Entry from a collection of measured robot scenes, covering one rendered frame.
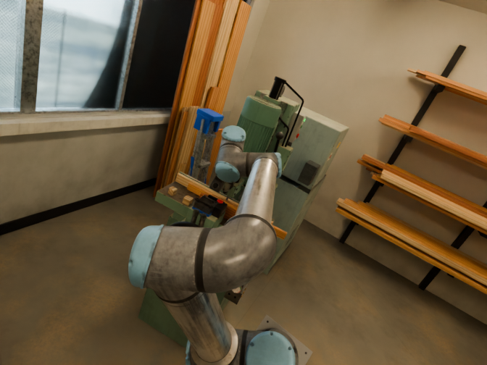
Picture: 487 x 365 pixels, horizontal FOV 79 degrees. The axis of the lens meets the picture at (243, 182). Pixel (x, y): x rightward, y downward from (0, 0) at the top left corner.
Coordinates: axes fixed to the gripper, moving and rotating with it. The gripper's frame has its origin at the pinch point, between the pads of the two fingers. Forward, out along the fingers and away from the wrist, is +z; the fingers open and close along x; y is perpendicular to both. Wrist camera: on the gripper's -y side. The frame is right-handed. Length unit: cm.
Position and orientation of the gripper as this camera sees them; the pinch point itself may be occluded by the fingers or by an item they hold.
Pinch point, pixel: (223, 190)
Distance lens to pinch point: 140.1
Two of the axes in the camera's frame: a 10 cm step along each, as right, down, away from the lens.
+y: 4.5, -6.8, 5.8
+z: -1.4, 5.9, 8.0
